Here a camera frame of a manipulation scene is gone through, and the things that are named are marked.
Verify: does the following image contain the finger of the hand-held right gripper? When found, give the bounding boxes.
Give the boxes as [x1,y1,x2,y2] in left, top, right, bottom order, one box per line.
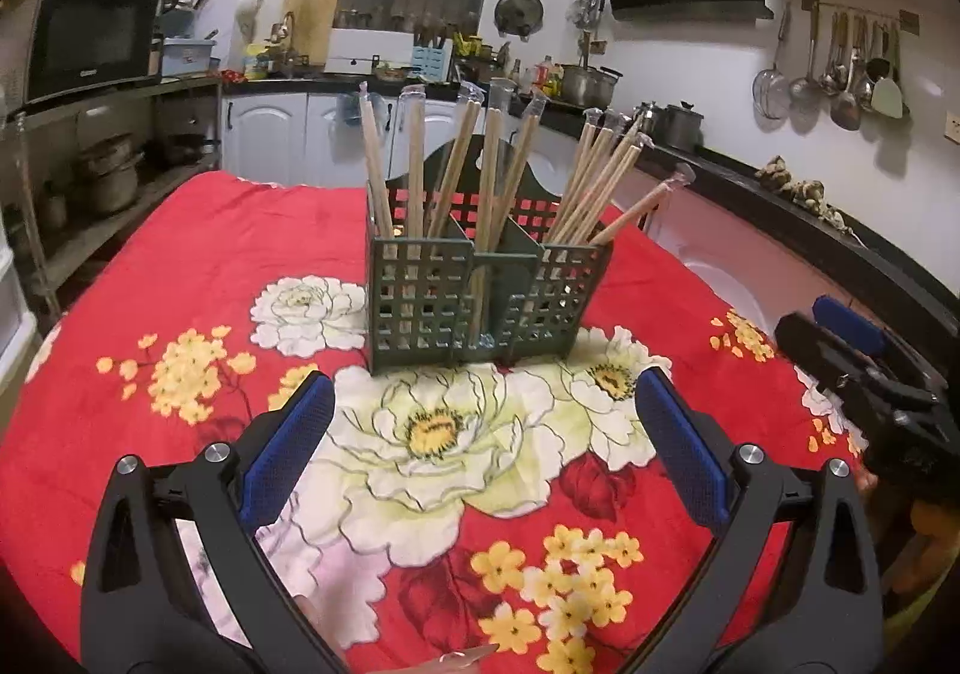
[812,295,893,356]
[775,312,942,420]

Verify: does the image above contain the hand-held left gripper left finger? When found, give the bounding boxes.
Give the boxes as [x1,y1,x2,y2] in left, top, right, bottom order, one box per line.
[79,370,353,674]

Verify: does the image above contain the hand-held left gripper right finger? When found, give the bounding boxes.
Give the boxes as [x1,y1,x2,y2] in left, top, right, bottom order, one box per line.
[630,366,886,674]

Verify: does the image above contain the dark green plastic utensil holder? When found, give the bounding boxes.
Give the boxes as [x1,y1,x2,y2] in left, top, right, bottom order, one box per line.
[365,138,614,375]

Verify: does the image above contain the set of wooden chopsticks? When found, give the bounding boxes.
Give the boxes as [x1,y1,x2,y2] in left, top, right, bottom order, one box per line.
[356,82,698,353]

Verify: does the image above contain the person's right forearm green sleeve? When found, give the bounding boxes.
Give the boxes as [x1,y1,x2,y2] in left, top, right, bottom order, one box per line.
[885,591,960,637]

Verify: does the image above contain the person's right hand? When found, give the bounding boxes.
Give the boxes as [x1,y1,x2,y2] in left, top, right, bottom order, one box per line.
[859,468,960,604]

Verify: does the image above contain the black kitchen countertop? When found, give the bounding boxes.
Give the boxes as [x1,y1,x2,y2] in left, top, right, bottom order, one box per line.
[221,70,960,375]

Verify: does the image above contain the pile of ginger roots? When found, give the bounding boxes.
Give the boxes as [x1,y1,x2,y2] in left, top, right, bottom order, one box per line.
[754,155,856,233]

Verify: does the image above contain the pink base cabinet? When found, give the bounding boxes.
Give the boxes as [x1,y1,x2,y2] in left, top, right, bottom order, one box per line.
[600,149,863,375]

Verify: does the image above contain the red floral blanket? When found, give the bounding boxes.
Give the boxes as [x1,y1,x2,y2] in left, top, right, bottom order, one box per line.
[0,170,901,674]

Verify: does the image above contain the metal ladle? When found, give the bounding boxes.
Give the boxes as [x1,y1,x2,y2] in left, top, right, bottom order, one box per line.
[829,18,863,131]

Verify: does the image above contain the pale green spatula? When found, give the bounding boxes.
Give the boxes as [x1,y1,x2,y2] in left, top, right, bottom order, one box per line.
[870,22,907,121]

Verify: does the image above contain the metal mesh strainer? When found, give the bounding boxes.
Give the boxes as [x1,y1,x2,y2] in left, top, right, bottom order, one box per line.
[752,3,794,121]

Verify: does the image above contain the white base cabinet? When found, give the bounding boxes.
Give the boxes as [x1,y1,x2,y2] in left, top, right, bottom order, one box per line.
[221,91,571,195]

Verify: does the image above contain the black wok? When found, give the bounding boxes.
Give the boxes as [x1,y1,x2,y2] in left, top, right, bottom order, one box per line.
[157,130,218,166]

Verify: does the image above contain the stacked old pots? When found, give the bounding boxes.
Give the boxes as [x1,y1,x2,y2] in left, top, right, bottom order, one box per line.
[79,134,143,214]

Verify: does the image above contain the blue plastic bag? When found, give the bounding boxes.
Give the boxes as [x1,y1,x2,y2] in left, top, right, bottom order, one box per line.
[336,93,383,128]

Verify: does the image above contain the large steel pot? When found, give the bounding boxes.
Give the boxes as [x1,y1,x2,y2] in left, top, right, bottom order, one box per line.
[559,63,623,107]

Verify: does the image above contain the cooking oil bottles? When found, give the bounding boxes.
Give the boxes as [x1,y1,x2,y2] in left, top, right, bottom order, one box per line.
[532,55,563,98]

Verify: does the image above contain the metal kitchen rack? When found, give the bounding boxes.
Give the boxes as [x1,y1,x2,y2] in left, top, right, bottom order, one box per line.
[0,78,226,323]

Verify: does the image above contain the white countertop appliance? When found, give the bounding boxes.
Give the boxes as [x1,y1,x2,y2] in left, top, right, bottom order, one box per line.
[324,28,421,76]

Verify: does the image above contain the metal sink faucet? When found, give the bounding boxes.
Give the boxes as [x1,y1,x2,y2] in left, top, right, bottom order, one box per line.
[271,10,297,76]

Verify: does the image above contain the blue plastic dish box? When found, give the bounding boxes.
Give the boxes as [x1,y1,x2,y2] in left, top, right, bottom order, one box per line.
[161,37,218,77]

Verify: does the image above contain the blue knife block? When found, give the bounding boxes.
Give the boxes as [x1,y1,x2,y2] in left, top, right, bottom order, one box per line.
[411,40,455,83]

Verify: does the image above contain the wooden cutting board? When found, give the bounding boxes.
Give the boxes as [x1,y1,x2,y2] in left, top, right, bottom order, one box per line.
[281,0,338,76]

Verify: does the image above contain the hanging dark pan lid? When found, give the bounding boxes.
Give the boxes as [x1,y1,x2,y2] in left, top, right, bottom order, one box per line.
[493,0,545,38]

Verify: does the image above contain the black microwave oven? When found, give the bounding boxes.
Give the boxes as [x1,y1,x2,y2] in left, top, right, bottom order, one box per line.
[15,0,164,109]

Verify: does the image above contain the wooden utensil hanging rail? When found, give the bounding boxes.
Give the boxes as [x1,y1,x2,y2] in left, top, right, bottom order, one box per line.
[799,0,922,34]

